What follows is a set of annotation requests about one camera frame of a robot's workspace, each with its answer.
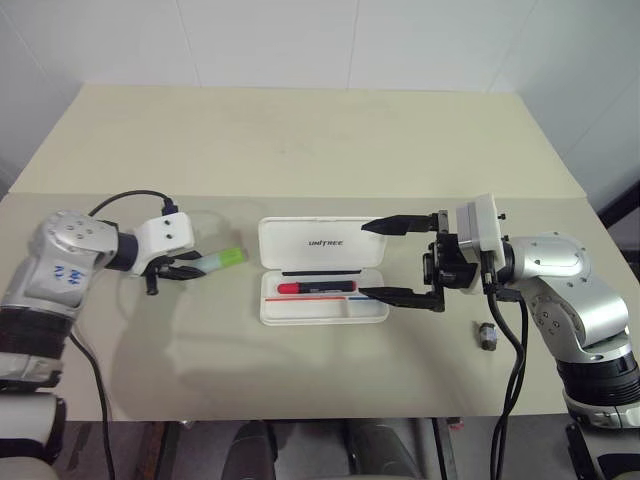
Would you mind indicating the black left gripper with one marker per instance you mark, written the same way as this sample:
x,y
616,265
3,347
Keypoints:
x,y
152,277

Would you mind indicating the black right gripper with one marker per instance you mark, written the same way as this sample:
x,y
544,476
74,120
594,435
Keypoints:
x,y
447,262

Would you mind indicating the green capped marker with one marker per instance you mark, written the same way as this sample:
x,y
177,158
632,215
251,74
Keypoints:
x,y
227,258

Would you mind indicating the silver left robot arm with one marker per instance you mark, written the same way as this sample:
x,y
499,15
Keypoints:
x,y
60,260

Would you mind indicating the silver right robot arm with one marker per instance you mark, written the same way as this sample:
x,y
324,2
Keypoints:
x,y
565,290

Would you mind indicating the white pencil case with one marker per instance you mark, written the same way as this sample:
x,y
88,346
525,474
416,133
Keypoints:
x,y
322,240

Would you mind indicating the red capped black marker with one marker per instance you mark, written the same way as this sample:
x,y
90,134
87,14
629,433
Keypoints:
x,y
310,287

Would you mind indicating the small dark grey object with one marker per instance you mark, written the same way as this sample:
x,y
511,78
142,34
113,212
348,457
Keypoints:
x,y
485,336

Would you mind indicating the dark metal table leg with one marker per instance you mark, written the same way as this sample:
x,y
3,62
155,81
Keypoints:
x,y
442,450

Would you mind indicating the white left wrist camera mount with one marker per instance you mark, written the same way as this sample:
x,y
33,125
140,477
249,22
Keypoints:
x,y
167,232

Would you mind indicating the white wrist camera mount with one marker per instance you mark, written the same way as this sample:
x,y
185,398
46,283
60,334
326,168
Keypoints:
x,y
167,232
482,225

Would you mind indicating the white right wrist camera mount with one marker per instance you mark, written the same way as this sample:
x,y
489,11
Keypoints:
x,y
482,225

